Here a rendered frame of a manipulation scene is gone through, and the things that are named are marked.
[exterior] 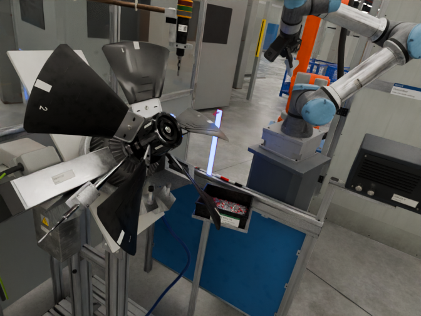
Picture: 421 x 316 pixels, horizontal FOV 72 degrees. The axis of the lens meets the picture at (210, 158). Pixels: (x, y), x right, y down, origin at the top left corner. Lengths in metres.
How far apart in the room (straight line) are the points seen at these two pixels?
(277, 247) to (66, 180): 0.98
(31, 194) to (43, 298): 1.29
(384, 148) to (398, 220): 1.80
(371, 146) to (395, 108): 1.49
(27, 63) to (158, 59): 0.40
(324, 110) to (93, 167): 0.87
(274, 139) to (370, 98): 1.30
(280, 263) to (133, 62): 1.09
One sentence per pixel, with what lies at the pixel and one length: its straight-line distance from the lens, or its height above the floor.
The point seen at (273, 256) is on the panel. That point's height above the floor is 0.58.
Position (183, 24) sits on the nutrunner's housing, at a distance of 0.92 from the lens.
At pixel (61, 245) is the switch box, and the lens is 1.26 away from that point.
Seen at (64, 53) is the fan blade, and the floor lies 1.41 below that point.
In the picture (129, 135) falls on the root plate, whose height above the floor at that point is 1.20.
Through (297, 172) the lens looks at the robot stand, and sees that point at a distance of 1.34.
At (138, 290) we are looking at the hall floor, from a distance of 2.00.
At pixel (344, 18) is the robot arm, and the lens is 1.37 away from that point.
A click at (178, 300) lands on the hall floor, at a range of 1.96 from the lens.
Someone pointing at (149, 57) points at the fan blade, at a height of 1.39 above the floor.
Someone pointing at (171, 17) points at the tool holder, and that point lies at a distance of 0.92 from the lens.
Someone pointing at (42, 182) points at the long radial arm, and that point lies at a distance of 0.83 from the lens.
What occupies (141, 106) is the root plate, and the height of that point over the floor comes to 1.26.
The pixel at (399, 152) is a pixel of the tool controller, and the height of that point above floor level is 1.24.
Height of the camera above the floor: 1.54
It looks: 25 degrees down
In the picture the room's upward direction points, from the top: 10 degrees clockwise
